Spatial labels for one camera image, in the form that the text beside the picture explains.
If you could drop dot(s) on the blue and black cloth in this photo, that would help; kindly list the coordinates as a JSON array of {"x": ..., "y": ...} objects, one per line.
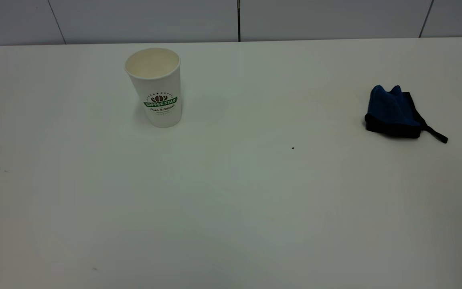
[{"x": 391, "y": 112}]

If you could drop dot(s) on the white paper coffee cup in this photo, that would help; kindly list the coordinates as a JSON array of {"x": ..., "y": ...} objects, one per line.
[{"x": 157, "y": 92}]

